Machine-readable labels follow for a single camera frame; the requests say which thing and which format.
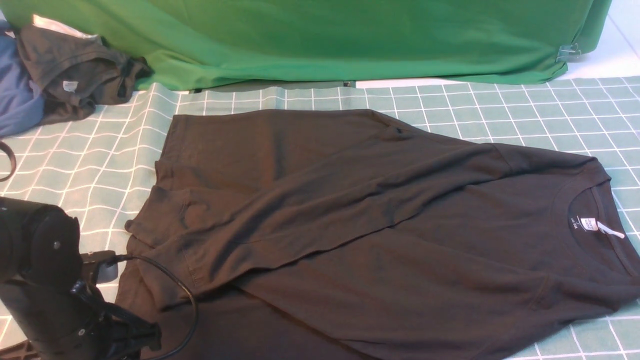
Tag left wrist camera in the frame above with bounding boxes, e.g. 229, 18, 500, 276
80, 250, 119, 285

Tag dark gray crumpled garment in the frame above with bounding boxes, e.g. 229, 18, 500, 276
16, 24, 154, 126

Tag white crumpled cloth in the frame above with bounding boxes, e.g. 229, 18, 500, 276
32, 14, 102, 43

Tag metal binder clip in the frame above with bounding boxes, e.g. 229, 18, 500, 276
555, 43, 582, 63

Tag dark gray long-sleeve top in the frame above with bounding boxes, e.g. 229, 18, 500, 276
125, 109, 639, 360

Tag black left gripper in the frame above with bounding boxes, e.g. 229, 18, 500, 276
0, 280, 162, 360

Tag blue crumpled garment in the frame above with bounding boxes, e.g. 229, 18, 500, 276
0, 19, 45, 138

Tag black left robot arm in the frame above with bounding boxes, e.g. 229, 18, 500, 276
0, 197, 162, 360

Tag green backdrop cloth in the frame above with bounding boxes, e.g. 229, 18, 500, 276
1, 0, 611, 91

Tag green checkered tablecloth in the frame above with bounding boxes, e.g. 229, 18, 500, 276
1, 76, 640, 360

